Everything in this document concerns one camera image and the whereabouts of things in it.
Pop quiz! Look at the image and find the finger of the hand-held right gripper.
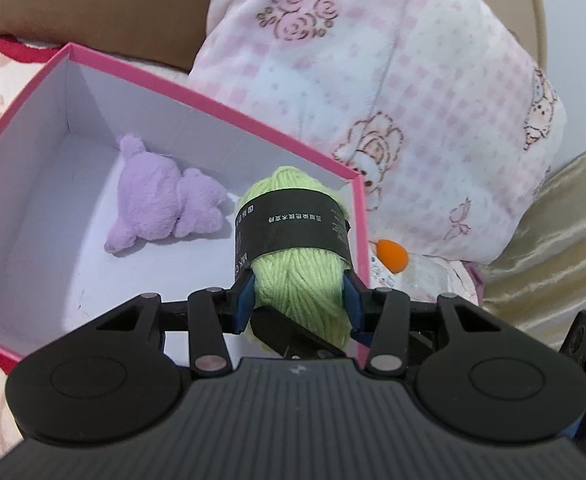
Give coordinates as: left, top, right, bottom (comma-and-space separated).
249, 304, 360, 362

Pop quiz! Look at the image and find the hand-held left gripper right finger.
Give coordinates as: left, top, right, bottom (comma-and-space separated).
342, 269, 505, 379

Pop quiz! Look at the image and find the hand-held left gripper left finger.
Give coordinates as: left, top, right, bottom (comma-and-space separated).
95, 269, 257, 379

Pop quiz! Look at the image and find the white tissue pack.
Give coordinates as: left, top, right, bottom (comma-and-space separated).
369, 256, 400, 292

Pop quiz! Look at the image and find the green yarn ball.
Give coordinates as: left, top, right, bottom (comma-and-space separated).
233, 166, 354, 351

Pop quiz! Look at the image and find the orange makeup sponge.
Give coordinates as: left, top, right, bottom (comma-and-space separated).
377, 239, 410, 274

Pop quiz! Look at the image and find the clear floss pick box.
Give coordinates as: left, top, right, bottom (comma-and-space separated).
400, 259, 469, 303

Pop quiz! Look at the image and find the purple plush toy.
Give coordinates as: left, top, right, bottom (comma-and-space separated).
104, 132, 230, 255

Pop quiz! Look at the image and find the pink cardboard box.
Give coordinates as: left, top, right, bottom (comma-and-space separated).
0, 42, 371, 368

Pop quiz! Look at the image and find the gold satin curtain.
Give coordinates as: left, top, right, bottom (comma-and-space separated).
480, 132, 586, 356

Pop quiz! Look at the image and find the purple bed sheet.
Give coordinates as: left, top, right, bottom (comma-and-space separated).
466, 262, 485, 306

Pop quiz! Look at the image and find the pink checked cartoon pillow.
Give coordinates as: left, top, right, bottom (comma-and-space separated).
185, 0, 569, 266

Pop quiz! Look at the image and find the brown pillow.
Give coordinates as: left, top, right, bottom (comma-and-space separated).
0, 0, 219, 73

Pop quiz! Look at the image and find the beige bed headboard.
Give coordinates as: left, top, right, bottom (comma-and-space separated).
523, 0, 549, 81

